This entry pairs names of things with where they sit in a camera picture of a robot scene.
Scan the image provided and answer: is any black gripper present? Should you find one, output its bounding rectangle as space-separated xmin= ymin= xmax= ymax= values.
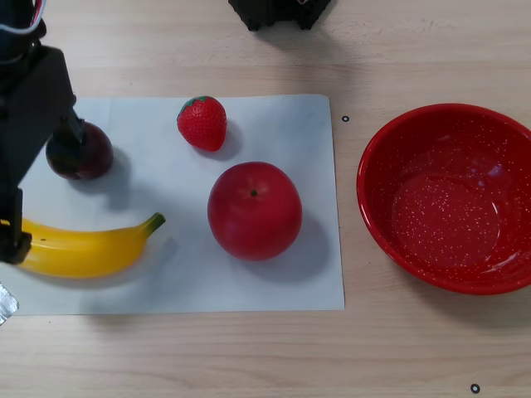
xmin=0 ymin=45 xmax=89 ymax=266

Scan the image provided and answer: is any yellow plastic banana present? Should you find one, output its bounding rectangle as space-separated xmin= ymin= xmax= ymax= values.
xmin=0 ymin=211 xmax=167 ymax=279

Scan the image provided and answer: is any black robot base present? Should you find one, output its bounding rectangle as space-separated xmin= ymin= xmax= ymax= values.
xmin=227 ymin=0 xmax=333 ymax=32

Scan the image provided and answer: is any red speckled enamel bowl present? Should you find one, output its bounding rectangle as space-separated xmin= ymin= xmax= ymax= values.
xmin=356 ymin=103 xmax=531 ymax=296

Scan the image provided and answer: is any dark purple plastic plum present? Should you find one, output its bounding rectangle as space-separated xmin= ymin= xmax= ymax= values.
xmin=45 ymin=122 xmax=115 ymax=182

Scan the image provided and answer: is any silver tape piece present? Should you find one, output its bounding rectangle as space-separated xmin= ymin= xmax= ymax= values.
xmin=0 ymin=281 xmax=20 ymax=328

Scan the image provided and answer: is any red plastic strawberry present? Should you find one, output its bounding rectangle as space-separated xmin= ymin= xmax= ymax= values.
xmin=177 ymin=95 xmax=228 ymax=153

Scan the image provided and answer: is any white paper sheet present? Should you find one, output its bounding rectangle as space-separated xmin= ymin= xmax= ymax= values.
xmin=0 ymin=94 xmax=346 ymax=317

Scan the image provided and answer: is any red plastic apple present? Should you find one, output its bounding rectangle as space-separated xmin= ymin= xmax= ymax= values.
xmin=207 ymin=161 xmax=304 ymax=262

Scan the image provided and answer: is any red white wrist cable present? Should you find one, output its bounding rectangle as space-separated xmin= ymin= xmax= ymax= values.
xmin=0 ymin=0 xmax=47 ymax=36

